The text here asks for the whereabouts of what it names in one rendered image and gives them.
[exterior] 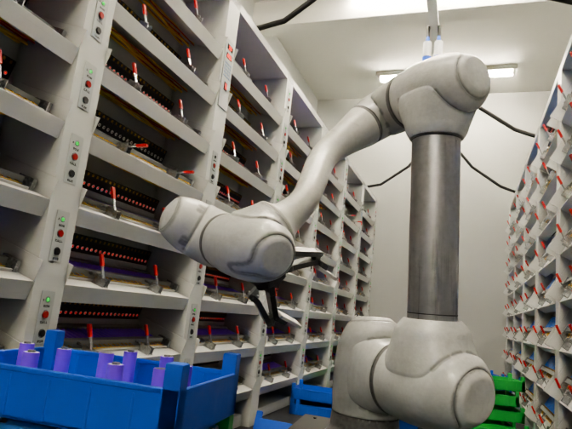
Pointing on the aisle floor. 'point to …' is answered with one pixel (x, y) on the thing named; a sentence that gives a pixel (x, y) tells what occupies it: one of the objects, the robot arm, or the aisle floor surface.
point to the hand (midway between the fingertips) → (312, 299)
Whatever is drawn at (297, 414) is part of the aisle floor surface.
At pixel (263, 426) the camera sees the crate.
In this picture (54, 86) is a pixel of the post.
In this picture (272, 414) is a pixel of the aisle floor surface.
